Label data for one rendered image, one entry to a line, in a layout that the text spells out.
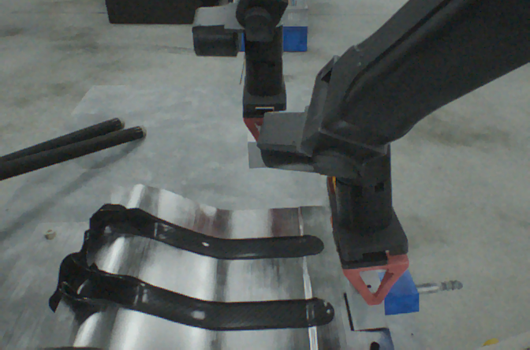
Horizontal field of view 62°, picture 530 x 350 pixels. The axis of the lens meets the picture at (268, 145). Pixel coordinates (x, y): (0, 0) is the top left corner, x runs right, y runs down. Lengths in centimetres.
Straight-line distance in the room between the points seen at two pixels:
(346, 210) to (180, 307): 24
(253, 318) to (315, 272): 10
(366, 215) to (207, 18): 35
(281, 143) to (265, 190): 44
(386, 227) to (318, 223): 21
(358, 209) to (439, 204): 176
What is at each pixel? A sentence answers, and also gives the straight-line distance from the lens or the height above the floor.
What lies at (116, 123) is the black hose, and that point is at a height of 83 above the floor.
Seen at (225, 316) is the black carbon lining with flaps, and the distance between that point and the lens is 58.
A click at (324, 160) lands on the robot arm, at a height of 115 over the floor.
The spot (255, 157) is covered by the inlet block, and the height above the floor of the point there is 93.
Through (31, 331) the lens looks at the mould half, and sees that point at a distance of 65.
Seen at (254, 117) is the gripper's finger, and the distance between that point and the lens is 66.
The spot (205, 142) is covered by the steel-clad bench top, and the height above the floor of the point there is 80.
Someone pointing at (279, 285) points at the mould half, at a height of 89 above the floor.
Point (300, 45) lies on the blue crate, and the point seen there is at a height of 6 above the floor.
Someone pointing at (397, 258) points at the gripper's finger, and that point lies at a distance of 47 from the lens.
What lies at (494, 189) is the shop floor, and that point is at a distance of 240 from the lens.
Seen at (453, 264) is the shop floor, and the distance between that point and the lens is 194.
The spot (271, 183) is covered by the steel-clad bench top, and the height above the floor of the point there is 80.
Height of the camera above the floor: 135
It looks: 33 degrees down
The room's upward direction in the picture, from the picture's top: straight up
